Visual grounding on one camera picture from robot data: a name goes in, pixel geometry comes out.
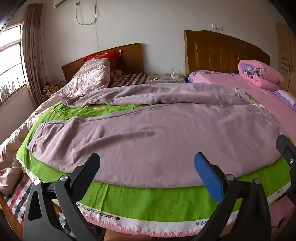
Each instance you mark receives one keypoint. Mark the pink bed sheet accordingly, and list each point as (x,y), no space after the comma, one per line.
(266,102)

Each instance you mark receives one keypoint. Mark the light wooden wardrobe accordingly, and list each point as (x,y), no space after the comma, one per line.
(286,58)

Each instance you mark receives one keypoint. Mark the yellow brown blanket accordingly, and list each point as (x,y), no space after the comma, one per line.
(52,89)

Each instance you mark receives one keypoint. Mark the pink folded quilt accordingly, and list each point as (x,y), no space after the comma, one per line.
(266,71)

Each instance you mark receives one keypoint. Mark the red pillow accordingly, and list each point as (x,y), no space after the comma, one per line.
(113,60)

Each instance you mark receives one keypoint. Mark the white charger on nightstand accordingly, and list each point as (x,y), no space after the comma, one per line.
(174,74)

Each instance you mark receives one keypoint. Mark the purple pillow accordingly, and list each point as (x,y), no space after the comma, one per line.
(286,97)

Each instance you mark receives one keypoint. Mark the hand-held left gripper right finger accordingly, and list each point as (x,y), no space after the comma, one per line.
(208,176)

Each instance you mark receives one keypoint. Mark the window with bars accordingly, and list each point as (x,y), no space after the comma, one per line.
(11,58)

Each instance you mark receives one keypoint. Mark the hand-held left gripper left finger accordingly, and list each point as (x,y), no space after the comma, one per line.
(87,169)

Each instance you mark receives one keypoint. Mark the plain wooden headboard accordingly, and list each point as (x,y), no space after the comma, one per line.
(129,58)

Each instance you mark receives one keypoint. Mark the plaid bed sheet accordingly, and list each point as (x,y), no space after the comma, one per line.
(131,79)

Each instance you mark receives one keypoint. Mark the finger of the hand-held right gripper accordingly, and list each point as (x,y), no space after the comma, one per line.
(286,149)

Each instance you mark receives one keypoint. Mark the mauve pants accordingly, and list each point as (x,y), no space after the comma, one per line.
(150,143)

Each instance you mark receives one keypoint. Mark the floral curtain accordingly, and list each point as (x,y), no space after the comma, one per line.
(34,58)

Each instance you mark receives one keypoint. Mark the nightstand with floral cover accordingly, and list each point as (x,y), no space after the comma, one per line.
(161,80)

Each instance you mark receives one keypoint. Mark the white wall socket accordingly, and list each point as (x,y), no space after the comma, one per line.
(217,27)

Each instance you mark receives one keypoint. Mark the green bed cloth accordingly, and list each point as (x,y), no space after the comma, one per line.
(143,204)

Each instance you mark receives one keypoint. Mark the zigzag patterned quilt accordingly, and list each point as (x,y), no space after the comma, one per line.
(92,74)

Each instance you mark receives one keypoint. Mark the white air conditioner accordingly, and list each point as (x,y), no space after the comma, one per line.
(60,2)

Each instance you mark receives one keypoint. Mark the ribbed wooden headboard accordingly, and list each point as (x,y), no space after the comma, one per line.
(219,53)

